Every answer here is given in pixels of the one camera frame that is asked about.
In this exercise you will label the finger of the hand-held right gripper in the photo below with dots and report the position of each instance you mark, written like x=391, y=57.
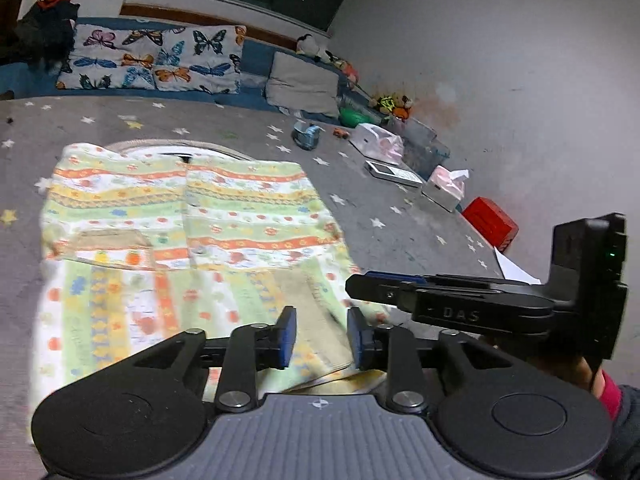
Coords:
x=390, y=274
x=375, y=290

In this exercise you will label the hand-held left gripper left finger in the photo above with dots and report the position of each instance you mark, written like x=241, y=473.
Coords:
x=287, y=337

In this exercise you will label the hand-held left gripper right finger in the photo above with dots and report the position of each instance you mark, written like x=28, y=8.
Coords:
x=355, y=336

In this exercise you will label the pastel striped printed garment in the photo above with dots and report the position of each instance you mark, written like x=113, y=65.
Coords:
x=225, y=220

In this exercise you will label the person's right forearm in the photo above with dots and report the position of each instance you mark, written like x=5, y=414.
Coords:
x=622, y=425

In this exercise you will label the black and red clothes pile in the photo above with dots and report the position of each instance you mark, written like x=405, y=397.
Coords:
x=47, y=30

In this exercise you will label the person's right hand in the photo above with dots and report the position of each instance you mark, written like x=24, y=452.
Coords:
x=565, y=365

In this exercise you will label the white paper sheet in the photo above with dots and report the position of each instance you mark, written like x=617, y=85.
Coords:
x=512, y=267

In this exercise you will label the white remote control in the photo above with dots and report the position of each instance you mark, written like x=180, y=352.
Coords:
x=392, y=172

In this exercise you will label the pink tissue pack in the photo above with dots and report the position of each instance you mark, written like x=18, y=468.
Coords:
x=445, y=187

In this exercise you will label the red box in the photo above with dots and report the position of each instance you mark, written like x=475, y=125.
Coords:
x=490, y=222

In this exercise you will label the white and pink plastic bag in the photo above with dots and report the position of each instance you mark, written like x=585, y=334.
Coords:
x=377, y=142

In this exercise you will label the small orange toy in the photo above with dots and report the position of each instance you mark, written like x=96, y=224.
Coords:
x=342, y=133

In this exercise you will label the blue tape roll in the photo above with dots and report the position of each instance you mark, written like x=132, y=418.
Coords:
x=307, y=136

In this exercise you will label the grey pillow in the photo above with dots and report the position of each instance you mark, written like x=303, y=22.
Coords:
x=302, y=82

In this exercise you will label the colourful plush toy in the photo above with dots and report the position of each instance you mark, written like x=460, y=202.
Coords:
x=342, y=66

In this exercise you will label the black and white plush toy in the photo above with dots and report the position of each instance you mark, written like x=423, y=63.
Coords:
x=311, y=46

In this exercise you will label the blue cushioned bench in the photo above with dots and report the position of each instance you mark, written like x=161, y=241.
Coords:
x=255, y=57

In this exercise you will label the grey star-patterned mat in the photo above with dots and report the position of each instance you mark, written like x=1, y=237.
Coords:
x=125, y=120

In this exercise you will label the butterfly print pillow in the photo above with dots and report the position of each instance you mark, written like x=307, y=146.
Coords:
x=112, y=57
x=205, y=57

